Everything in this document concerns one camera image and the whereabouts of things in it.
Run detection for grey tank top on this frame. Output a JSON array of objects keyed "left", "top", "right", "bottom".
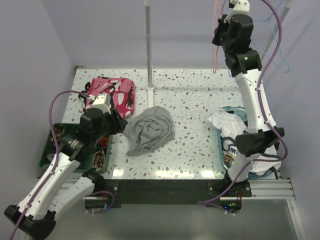
[{"left": 123, "top": 106, "right": 175, "bottom": 157}]

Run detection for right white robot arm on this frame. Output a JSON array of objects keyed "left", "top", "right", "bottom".
[{"left": 212, "top": 13, "right": 285, "bottom": 197}]

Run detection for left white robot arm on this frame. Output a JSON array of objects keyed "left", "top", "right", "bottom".
[{"left": 4, "top": 108, "right": 128, "bottom": 240}]

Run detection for rolled orange black sock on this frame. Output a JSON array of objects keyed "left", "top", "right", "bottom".
[{"left": 97, "top": 136, "right": 109, "bottom": 149}]

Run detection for green compartment tray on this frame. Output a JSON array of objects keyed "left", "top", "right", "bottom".
[{"left": 39, "top": 123, "right": 113, "bottom": 174}]

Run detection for rolled patterned sock front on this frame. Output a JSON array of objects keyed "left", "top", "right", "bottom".
[{"left": 92, "top": 149, "right": 106, "bottom": 171}]

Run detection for rolled brown patterned sock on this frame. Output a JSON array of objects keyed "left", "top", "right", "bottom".
[{"left": 53, "top": 124, "right": 65, "bottom": 145}]

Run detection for pink camouflage garment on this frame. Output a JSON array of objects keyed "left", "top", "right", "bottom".
[{"left": 81, "top": 76, "right": 136, "bottom": 119}]

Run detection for right rack pole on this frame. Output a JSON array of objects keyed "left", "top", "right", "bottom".
[{"left": 261, "top": 0, "right": 295, "bottom": 60}]

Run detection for rack pole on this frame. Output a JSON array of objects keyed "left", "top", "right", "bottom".
[
  {"left": 144, "top": 0, "right": 155, "bottom": 108},
  {"left": 261, "top": 0, "right": 295, "bottom": 60}
]

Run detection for teal plastic basin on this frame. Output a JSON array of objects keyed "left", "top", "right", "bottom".
[{"left": 215, "top": 106, "right": 278, "bottom": 180}]

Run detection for white clothes in basin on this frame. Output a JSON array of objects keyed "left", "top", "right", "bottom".
[{"left": 207, "top": 109, "right": 282, "bottom": 176}]

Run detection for centre rack pole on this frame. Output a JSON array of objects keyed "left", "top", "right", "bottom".
[{"left": 144, "top": 0, "right": 155, "bottom": 108}]

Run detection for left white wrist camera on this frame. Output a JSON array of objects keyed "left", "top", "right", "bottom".
[{"left": 91, "top": 93, "right": 111, "bottom": 113}]

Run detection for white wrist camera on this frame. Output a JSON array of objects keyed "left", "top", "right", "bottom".
[
  {"left": 224, "top": 0, "right": 250, "bottom": 23},
  {"left": 91, "top": 93, "right": 111, "bottom": 113}
]

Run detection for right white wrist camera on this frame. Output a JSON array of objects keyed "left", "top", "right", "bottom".
[{"left": 224, "top": 0, "right": 250, "bottom": 23}]

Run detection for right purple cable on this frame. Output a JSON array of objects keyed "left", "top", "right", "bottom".
[{"left": 196, "top": 0, "right": 288, "bottom": 209}]

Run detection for purple cable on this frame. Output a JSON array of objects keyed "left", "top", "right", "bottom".
[
  {"left": 7, "top": 91, "right": 116, "bottom": 240},
  {"left": 196, "top": 0, "right": 288, "bottom": 209}
]

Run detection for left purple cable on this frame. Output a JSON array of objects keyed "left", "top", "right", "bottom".
[{"left": 7, "top": 91, "right": 116, "bottom": 240}]

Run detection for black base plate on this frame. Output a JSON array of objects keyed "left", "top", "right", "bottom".
[{"left": 85, "top": 179, "right": 252, "bottom": 211}]

